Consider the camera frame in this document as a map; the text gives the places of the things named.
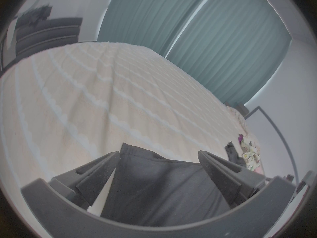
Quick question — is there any pink and purple garment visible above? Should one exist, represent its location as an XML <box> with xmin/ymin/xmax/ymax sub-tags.
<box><xmin>237</xmin><ymin>134</ymin><xmax>265</xmax><ymax>175</ymax></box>

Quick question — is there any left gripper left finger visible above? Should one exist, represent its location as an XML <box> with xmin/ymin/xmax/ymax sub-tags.
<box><xmin>51</xmin><ymin>151</ymin><xmax>121</xmax><ymax>208</ymax></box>

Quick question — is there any blue-green curtain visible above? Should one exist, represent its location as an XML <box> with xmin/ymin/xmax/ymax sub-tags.
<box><xmin>97</xmin><ymin>0</ymin><xmax>218</xmax><ymax>59</ymax></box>
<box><xmin>165</xmin><ymin>0</ymin><xmax>292</xmax><ymax>106</ymax></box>

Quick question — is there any black T-shirt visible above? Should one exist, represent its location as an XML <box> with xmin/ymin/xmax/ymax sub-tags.
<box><xmin>100</xmin><ymin>141</ymin><xmax>246</xmax><ymax>228</ymax></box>

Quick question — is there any white printed garment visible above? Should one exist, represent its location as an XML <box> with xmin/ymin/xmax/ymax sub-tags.
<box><xmin>240</xmin><ymin>135</ymin><xmax>261</xmax><ymax>172</ymax></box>

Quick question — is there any bed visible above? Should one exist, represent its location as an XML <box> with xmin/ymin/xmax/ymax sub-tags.
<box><xmin>0</xmin><ymin>42</ymin><xmax>298</xmax><ymax>219</ymax></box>

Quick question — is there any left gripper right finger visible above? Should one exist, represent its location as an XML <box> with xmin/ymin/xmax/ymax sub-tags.
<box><xmin>198</xmin><ymin>150</ymin><xmax>267</xmax><ymax>205</ymax></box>

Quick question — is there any pale pink pillow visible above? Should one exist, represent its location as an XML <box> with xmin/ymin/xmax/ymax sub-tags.
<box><xmin>224</xmin><ymin>106</ymin><xmax>249</xmax><ymax>136</ymax></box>

